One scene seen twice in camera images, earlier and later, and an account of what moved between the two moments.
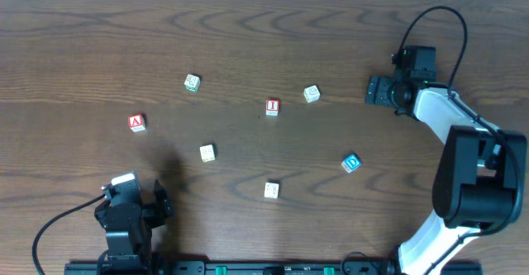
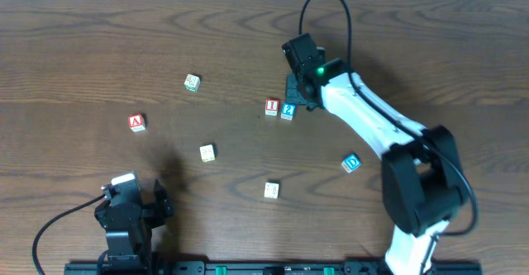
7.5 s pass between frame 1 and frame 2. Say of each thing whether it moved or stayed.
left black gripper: stayed
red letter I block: stayed
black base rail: stayed
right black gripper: moved
